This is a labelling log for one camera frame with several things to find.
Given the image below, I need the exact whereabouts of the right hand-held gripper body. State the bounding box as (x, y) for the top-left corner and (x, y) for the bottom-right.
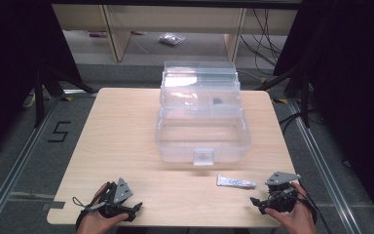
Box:
(264, 171), (302, 215)

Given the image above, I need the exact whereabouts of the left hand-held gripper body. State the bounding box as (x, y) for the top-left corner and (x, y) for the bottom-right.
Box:
(98, 176), (136, 219)

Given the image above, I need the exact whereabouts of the white ointment tube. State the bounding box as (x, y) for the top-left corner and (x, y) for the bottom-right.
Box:
(216, 175), (258, 189)

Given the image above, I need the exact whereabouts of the clear plastic storage box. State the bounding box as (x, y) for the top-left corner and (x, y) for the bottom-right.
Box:
(155, 60), (253, 168)

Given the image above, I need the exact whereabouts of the person's right hand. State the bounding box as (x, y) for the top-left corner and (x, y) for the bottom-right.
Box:
(264, 181), (318, 234)

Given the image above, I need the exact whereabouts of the person's left hand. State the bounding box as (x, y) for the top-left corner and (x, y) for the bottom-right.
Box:
(75, 181), (130, 234)

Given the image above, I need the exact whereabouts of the black metal stand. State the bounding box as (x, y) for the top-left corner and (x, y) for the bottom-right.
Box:
(256, 63), (314, 130)
(33, 64), (99, 129)

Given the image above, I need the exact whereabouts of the dark curtain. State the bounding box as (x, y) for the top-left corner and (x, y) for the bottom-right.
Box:
(272, 0), (374, 225)
(0, 0), (83, 164)

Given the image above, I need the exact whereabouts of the clear plastic bag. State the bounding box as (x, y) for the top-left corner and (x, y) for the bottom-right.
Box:
(157, 32), (187, 47)

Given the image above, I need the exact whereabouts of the light wooden shelf unit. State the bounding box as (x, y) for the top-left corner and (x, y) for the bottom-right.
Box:
(52, 3), (298, 62)

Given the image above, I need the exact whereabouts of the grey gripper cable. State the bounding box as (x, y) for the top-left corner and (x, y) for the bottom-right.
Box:
(71, 196), (107, 213)

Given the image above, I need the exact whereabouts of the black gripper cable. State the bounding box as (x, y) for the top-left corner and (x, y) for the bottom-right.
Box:
(297, 189), (333, 234)

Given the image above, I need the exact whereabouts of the aluminium floor rail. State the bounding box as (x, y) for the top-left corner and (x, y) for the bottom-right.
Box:
(0, 96), (60, 234)
(286, 98), (366, 234)

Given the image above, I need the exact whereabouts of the black floor cable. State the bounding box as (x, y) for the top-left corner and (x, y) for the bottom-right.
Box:
(278, 108), (326, 135)

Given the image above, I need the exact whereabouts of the white cable coil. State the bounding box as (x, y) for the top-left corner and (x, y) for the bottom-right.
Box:
(22, 92), (37, 109)

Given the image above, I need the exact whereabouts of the bundle of black cables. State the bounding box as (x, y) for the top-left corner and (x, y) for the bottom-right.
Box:
(239, 8), (284, 68)

